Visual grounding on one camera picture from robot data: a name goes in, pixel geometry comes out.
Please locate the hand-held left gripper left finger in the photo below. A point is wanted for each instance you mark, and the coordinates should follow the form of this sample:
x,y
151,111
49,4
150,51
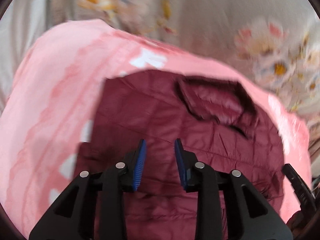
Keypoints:
x,y
140,162

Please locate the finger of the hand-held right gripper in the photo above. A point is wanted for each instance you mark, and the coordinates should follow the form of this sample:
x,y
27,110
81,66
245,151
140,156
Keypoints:
x,y
298,185

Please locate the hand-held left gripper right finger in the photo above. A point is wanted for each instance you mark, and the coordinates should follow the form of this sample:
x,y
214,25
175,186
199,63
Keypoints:
x,y
179,162

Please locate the maroon puffer jacket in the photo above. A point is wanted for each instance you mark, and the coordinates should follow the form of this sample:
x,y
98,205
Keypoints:
x,y
155,110

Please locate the pink blanket with white print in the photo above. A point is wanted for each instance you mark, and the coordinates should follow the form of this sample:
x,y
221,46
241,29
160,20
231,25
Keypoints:
x,y
50,92

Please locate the grey floral bed sheet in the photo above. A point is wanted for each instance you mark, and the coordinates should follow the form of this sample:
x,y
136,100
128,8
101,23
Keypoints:
x,y
212,17

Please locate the white cloth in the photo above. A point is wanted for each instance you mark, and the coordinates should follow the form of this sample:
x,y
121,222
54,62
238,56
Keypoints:
x,y
20,42

